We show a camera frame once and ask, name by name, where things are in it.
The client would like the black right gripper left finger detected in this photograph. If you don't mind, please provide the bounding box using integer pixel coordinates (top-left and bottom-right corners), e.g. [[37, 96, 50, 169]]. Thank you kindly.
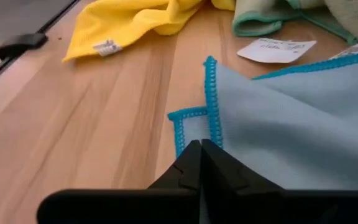
[[37, 139, 202, 224]]

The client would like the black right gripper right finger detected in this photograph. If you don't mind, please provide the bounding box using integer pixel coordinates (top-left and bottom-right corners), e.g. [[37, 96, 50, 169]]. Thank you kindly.
[[202, 139, 358, 224]]

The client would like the light blue towel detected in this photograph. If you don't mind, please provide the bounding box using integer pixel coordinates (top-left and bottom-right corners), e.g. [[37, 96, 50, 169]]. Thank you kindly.
[[167, 37, 358, 191]]

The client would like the pale green towel, teal trim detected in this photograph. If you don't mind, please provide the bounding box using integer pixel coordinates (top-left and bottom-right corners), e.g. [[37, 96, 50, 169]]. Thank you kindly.
[[232, 0, 358, 46]]

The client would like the yellow towel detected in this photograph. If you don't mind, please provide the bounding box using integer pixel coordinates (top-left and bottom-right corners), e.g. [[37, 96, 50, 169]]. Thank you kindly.
[[62, 0, 237, 62]]

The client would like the black metal table frame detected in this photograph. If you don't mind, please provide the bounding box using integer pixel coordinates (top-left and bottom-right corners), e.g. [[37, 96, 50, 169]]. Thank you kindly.
[[0, 0, 81, 93]]

